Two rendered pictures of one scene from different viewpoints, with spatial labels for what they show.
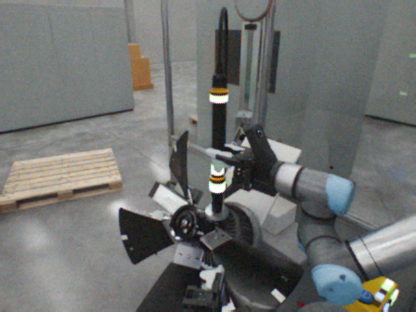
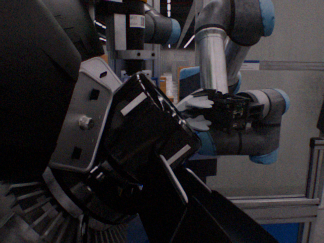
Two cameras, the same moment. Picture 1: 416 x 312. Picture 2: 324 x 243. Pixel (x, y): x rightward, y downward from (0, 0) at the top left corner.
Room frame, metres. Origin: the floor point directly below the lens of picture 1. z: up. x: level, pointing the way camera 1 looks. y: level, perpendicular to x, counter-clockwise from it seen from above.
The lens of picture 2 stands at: (1.02, 0.27, 1.27)
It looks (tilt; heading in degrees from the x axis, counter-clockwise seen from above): 11 degrees down; 219
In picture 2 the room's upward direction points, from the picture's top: straight up
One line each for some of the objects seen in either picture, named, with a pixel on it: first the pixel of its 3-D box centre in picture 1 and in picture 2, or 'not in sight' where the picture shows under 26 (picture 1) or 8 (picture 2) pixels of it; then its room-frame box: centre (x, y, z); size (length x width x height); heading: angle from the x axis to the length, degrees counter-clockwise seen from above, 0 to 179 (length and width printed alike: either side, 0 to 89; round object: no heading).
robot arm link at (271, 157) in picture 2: not in sight; (258, 141); (0.33, 0.02, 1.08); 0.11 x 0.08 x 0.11; 130
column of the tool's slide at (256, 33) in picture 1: (241, 196); not in sight; (1.43, -0.20, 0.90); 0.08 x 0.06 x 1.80; 76
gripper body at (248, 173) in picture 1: (257, 171); not in sight; (0.65, -0.13, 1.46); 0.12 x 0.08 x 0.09; 51
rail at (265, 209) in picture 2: not in sight; (178, 212); (0.39, -0.19, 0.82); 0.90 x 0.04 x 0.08; 131
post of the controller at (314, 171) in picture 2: not in sight; (313, 168); (0.11, 0.13, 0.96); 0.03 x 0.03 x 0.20; 41
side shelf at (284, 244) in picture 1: (280, 233); not in sight; (1.18, -0.37, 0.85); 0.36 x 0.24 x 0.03; 41
